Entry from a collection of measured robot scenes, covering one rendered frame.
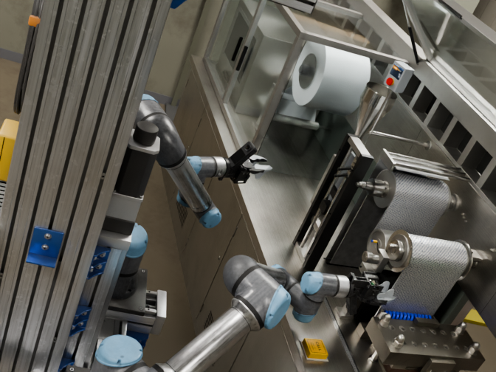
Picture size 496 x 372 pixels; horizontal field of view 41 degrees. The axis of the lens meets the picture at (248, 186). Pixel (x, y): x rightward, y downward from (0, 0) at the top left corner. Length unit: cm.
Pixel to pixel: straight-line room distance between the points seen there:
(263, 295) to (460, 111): 126
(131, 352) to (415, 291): 107
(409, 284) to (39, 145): 135
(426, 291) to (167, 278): 172
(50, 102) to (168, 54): 382
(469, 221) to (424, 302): 35
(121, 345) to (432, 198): 127
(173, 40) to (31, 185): 372
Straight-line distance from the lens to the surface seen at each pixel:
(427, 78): 296
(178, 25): 524
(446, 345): 245
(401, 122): 303
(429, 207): 250
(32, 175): 165
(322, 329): 239
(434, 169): 254
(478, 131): 263
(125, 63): 148
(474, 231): 254
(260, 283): 186
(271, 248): 264
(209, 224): 224
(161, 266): 377
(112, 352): 180
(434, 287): 243
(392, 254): 232
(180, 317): 352
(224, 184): 319
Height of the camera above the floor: 235
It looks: 29 degrees down
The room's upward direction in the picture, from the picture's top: 23 degrees clockwise
